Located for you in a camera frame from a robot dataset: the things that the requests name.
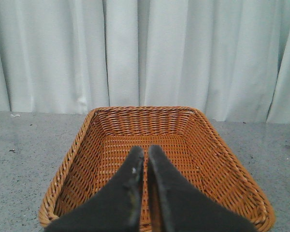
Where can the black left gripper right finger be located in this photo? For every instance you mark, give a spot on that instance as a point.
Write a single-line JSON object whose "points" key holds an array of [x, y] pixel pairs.
{"points": [[177, 206]]}

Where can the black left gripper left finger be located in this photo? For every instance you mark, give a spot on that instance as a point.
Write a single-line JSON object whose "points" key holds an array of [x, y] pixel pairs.
{"points": [[116, 207]]}

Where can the brown wicker basket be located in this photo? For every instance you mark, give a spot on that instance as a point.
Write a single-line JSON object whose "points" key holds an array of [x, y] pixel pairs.
{"points": [[181, 135]]}

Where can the white curtain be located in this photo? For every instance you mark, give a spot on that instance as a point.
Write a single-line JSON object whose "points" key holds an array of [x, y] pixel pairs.
{"points": [[228, 58]]}

